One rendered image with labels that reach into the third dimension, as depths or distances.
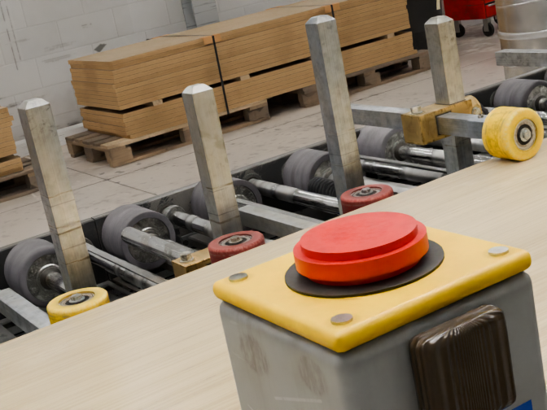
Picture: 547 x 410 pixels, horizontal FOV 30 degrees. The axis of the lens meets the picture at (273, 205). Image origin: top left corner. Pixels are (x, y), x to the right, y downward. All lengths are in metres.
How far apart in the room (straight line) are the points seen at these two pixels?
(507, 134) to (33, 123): 0.69
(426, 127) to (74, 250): 0.62
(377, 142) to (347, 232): 1.86
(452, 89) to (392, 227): 1.44
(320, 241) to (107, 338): 0.91
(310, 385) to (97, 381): 0.82
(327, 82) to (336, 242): 1.29
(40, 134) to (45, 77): 6.40
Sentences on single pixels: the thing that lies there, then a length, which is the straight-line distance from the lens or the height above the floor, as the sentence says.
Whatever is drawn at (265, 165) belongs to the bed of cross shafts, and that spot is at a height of 0.83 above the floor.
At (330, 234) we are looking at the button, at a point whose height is 1.23.
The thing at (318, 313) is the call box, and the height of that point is 1.22.
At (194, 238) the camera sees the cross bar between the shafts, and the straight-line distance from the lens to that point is 2.06.
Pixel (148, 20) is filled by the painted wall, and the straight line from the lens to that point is 8.09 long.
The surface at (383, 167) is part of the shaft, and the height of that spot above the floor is 0.81.
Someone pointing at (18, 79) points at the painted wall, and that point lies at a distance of 7.72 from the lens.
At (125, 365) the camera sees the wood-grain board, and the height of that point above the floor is 0.90.
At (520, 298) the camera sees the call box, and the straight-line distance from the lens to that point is 0.30.
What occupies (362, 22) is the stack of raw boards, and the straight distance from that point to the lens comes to 7.52.
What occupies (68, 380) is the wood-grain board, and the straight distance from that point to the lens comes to 1.12.
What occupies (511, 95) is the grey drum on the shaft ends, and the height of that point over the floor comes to 0.83.
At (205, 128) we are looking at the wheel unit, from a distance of 1.48.
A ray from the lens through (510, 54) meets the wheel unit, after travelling 2.22.
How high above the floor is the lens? 1.32
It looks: 16 degrees down
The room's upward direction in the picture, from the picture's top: 11 degrees counter-clockwise
